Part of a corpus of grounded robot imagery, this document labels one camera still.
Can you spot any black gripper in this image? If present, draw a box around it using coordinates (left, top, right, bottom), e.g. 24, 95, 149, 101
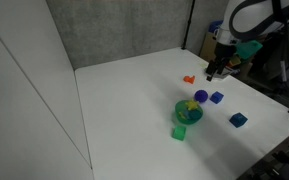
205, 42, 237, 82

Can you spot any orange toy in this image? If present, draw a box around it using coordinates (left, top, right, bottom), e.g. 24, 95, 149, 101
183, 75, 197, 85

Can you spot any yellow star toy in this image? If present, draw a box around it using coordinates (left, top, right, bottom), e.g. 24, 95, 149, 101
184, 99, 200, 112

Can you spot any colourful toy bin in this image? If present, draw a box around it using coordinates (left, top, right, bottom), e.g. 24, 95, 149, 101
208, 19, 226, 35

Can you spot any teal toy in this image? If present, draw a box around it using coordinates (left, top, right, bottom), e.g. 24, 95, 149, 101
187, 109, 203, 121

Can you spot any green translucent bowl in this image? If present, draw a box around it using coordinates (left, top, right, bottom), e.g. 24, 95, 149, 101
174, 99, 204, 126

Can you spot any small yellow toy piece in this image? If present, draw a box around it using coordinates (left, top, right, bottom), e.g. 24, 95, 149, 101
178, 111, 189, 121

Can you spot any cardboard box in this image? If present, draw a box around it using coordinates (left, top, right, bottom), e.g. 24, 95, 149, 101
199, 31, 219, 63

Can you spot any purple ball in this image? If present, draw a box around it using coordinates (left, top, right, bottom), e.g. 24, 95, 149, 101
194, 89, 209, 104

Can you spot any black tripod pole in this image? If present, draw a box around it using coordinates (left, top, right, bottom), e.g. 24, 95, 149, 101
181, 0, 197, 51

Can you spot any dark blue cube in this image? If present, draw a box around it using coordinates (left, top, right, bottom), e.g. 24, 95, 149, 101
229, 112, 249, 129

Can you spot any green cube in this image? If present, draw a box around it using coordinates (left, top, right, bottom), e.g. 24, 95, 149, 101
171, 125, 188, 142

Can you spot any black breadboard base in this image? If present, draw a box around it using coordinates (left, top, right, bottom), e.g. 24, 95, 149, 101
242, 131, 289, 180

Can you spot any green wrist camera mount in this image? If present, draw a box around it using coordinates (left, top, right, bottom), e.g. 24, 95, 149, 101
236, 40, 264, 61

